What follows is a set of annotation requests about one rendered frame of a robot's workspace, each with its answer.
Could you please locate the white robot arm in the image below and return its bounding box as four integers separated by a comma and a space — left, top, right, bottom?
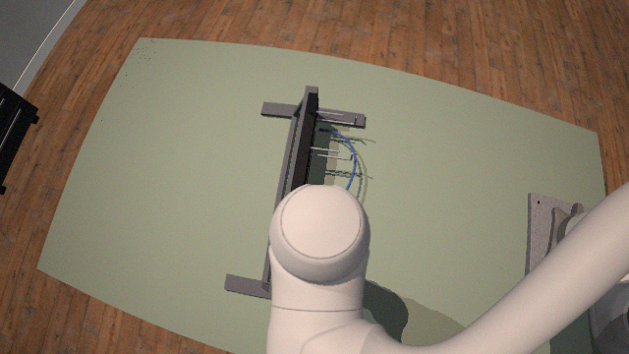
266, 181, 629, 354

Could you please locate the grey rack with patch panel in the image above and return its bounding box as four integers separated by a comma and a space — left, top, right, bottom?
224, 86, 365, 299

